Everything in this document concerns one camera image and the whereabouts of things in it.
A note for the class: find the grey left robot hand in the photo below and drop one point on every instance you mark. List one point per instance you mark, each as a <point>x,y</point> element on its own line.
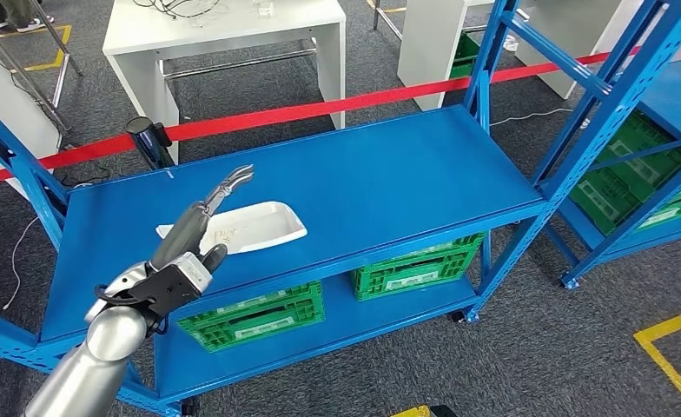
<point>182,236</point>

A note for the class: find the white plastic shell part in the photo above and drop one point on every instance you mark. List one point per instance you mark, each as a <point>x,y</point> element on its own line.
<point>260,227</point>

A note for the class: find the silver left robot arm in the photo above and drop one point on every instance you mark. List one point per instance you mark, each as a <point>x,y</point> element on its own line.
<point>99,357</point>

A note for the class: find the blue metal shelf rack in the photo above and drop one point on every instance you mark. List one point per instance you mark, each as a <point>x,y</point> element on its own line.
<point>346,172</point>
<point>674,98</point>

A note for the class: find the green plastic crate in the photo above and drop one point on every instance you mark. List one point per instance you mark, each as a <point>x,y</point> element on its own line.
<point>599,198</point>
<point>202,331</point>
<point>375,279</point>
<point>640,149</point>
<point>464,54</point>

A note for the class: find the red barrier belt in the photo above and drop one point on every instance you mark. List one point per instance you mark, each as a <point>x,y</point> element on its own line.
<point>317,109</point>

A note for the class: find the white cabinet panel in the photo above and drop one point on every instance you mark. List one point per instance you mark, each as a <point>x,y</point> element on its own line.
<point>7,115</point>

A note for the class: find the small clear box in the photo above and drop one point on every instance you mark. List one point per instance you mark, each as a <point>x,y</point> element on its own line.
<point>264,8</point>

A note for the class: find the person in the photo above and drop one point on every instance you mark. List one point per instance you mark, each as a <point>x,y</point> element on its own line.
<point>18,11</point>

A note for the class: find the small white round object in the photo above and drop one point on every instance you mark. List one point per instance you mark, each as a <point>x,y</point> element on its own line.
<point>511,43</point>

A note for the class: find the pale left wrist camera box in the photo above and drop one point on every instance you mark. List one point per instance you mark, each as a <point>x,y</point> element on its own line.
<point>173,285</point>

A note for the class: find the black stanchion post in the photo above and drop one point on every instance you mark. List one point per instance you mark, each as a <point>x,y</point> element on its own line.
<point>145,138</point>

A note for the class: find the stainless steel table frame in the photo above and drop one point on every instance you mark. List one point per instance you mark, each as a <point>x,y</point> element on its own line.
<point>386,20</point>
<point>59,80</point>

